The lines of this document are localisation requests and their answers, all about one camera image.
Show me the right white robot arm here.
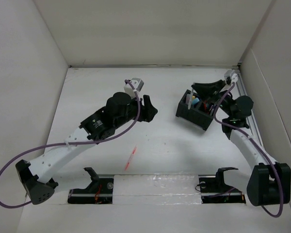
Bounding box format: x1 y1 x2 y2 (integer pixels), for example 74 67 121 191
192 78 291 207

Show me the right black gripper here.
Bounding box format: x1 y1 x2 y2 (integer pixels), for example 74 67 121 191
192 79 234 117

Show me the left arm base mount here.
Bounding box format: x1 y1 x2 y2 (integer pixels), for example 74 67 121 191
67 176 114 204

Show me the red gel pen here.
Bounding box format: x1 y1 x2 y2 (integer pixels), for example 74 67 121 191
203 101 208 112

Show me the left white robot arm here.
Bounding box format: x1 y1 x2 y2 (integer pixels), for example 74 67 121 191
16 92 158 205

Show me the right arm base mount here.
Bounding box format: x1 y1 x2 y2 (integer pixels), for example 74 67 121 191
195 176 246 204

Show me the black two-compartment organizer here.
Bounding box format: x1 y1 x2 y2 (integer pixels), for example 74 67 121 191
176 90 214 131

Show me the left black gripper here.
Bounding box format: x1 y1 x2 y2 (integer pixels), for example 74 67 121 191
114 92 157 129

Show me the pink red pen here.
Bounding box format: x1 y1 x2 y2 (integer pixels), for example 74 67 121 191
124 146 137 171

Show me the purple cable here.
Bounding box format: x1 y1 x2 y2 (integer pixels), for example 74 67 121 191
213 82 284 218
0 80 141 209

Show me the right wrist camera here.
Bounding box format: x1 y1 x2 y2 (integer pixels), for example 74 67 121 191
224 69 239 85

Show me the aluminium rail right side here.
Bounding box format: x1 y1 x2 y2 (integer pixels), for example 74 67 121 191
232 65 267 156

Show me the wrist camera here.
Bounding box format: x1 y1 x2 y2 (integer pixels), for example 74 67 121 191
224 69 239 85
124 78 144 99

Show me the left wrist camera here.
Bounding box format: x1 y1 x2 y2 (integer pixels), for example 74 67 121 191
124 78 144 99

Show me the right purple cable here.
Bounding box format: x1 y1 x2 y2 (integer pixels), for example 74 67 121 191
213 82 284 218

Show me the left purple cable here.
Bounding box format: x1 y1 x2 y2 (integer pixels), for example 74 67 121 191
0 80 141 209

